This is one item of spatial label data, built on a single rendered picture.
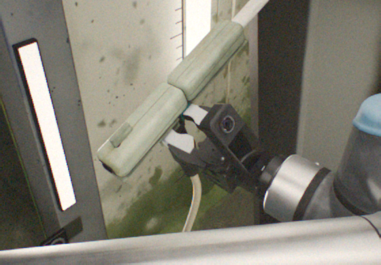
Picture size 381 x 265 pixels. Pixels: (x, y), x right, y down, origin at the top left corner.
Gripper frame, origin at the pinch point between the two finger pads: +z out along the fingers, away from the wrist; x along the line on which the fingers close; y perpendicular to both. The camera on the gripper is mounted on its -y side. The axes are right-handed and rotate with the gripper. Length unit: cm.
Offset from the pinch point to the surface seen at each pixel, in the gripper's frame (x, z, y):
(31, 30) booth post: 10, 61, 15
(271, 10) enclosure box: 44.6, 9.0, 19.4
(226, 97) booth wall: 67, 55, 111
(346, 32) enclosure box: 66, -1, 42
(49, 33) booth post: 13, 61, 19
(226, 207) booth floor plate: 31, 40, 160
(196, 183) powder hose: -1.6, -2.1, 19.7
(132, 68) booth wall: 30, 59, 51
